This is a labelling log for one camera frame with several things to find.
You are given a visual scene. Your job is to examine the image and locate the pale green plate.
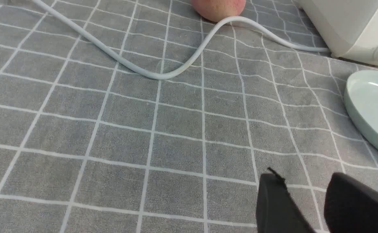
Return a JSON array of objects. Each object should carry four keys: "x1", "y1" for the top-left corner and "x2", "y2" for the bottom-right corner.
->
[{"x1": 343, "y1": 70, "x2": 378, "y2": 150}]

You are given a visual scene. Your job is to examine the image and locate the white two-slot toaster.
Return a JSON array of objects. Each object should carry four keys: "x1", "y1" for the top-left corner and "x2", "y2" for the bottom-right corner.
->
[{"x1": 298, "y1": 0, "x2": 378, "y2": 66}]

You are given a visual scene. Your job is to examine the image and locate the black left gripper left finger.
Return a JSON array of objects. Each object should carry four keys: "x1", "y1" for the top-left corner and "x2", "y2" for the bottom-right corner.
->
[{"x1": 256, "y1": 168, "x2": 315, "y2": 233}]

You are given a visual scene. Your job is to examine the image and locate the white power cable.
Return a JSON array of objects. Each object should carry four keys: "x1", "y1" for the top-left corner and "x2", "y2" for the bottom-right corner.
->
[{"x1": 32, "y1": 0, "x2": 330, "y2": 80}]

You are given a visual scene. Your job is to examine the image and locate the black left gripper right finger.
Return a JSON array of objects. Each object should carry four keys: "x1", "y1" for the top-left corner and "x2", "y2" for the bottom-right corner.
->
[{"x1": 324, "y1": 172, "x2": 378, "y2": 233}]

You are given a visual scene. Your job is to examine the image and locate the pink peach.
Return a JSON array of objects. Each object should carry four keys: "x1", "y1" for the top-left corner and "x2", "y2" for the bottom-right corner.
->
[{"x1": 191, "y1": 0, "x2": 246, "y2": 22}]

